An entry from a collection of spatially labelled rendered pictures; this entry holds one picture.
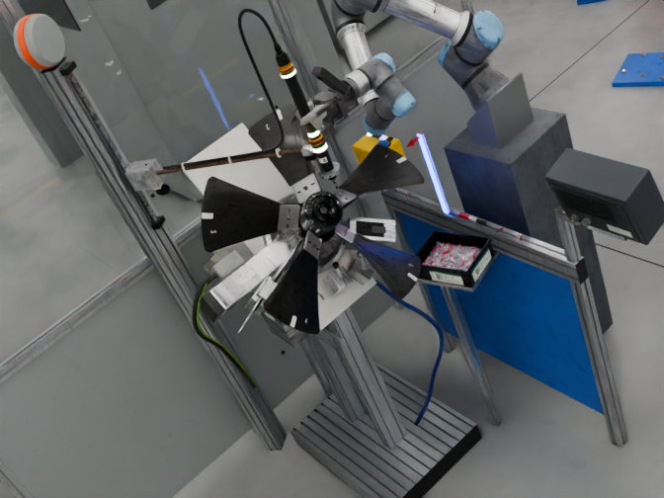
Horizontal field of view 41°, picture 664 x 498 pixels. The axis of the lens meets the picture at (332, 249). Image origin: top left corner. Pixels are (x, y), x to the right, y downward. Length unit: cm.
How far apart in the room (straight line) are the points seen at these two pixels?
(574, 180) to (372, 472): 149
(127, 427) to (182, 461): 32
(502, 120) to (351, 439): 137
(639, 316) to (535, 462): 79
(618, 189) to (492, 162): 76
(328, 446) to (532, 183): 130
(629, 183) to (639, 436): 127
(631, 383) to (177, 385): 171
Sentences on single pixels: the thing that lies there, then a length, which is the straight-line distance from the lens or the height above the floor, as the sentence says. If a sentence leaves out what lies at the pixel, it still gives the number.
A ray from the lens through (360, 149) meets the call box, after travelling 318.
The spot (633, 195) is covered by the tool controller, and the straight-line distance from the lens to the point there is 233.
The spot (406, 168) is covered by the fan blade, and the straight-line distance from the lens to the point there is 282.
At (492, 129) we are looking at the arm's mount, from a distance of 301.
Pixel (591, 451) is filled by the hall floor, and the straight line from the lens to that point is 336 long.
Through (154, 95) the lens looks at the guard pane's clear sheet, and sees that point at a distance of 315.
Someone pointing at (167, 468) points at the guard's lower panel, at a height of 18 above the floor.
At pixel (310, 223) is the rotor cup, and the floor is 122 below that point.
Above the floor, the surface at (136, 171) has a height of 141.
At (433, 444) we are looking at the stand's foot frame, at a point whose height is 8.
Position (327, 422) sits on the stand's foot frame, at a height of 8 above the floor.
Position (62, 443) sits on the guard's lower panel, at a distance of 344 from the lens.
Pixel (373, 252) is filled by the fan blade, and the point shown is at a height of 105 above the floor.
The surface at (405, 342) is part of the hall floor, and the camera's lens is 394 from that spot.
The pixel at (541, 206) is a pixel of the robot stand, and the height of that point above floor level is 76.
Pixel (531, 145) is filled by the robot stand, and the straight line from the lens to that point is 302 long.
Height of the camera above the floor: 263
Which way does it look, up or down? 35 degrees down
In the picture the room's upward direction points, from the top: 24 degrees counter-clockwise
